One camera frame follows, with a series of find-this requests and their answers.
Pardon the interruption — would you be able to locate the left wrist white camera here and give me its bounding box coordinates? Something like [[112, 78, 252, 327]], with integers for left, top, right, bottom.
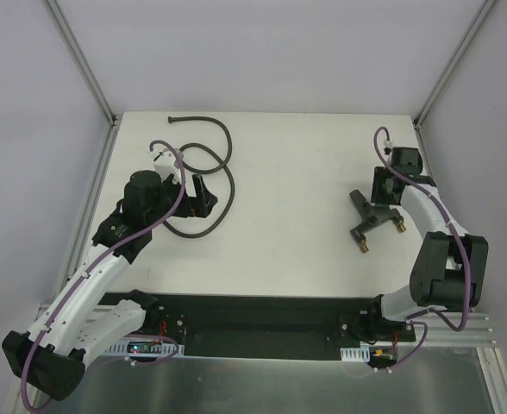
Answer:
[[153, 149, 180, 181]]

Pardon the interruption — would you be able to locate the right aluminium frame post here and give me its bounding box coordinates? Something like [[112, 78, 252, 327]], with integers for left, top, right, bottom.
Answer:
[[413, 0, 499, 130]]

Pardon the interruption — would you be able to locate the right white cable duct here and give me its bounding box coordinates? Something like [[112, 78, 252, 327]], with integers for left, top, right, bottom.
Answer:
[[340, 346, 371, 363]]

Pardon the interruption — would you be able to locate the dark grey faucet valve fitting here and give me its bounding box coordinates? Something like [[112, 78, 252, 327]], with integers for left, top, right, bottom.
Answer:
[[349, 190, 406, 254]]

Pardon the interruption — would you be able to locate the left white cable duct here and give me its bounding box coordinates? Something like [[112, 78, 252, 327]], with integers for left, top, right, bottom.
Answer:
[[102, 340, 185, 358]]

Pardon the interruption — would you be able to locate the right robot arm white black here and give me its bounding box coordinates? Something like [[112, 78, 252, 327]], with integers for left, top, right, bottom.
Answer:
[[366, 146, 489, 341]]

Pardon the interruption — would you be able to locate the black flexible hose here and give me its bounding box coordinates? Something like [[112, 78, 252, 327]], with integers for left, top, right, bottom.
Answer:
[[161, 115, 237, 239]]

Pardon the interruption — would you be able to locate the left aluminium frame post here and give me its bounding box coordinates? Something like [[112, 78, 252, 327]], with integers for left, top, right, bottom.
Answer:
[[42, 0, 117, 126]]

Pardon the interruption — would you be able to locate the aluminium frame post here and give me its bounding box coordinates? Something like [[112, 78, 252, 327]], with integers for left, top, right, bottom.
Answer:
[[413, 0, 499, 130], [42, 0, 117, 126]]

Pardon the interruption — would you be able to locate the front aluminium rail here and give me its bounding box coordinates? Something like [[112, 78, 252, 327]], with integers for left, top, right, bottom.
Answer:
[[33, 301, 500, 348]]

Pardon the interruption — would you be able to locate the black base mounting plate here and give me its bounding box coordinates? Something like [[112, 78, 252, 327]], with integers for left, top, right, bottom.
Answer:
[[101, 290, 416, 361]]

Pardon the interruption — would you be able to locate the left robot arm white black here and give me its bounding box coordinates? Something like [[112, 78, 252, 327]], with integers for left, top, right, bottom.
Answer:
[[2, 170, 218, 401]]

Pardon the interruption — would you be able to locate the white cable duct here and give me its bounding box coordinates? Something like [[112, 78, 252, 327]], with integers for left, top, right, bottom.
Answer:
[[102, 340, 185, 358], [340, 346, 371, 363]]

